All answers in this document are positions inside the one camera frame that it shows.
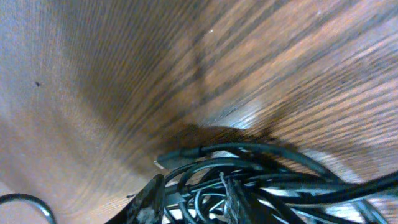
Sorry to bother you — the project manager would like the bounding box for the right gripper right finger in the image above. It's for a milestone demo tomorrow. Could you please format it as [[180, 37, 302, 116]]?
[[220, 172, 274, 224]]

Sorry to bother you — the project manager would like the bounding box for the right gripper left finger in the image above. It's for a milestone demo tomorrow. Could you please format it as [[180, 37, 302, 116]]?
[[106, 174, 165, 224]]

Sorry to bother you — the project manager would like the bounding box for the black cable bundle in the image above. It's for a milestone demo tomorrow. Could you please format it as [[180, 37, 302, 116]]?
[[153, 142, 398, 224]]

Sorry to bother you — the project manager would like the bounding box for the long black usb cable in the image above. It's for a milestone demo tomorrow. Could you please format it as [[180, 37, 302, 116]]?
[[0, 193, 57, 224]]

